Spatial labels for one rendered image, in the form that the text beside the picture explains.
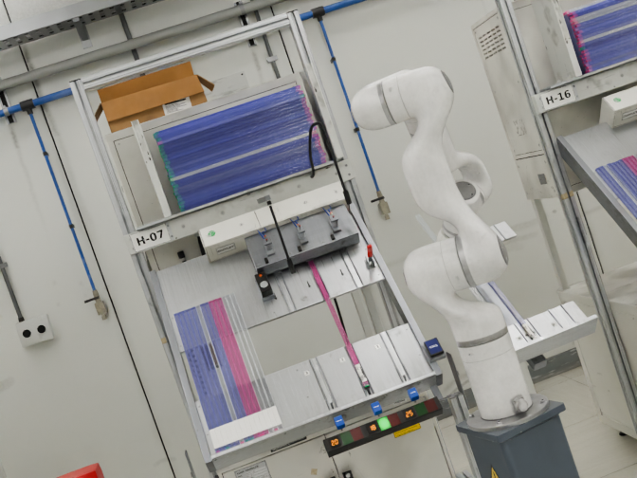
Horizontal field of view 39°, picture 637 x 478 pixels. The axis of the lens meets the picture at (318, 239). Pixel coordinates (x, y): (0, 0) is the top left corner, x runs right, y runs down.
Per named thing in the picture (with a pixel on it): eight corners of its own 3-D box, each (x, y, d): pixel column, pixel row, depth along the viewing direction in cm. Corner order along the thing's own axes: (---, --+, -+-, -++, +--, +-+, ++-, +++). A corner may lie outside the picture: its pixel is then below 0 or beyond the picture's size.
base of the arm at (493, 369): (566, 402, 198) (540, 323, 197) (497, 436, 191) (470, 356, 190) (518, 394, 216) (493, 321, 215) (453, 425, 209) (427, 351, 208)
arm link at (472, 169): (437, 97, 228) (475, 190, 244) (401, 134, 221) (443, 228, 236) (464, 97, 221) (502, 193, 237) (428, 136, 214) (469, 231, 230)
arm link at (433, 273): (506, 337, 195) (472, 233, 193) (426, 358, 200) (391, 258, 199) (509, 323, 206) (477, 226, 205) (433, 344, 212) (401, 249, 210)
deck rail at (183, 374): (216, 470, 247) (211, 460, 242) (209, 473, 247) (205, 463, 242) (159, 281, 292) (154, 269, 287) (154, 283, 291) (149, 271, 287)
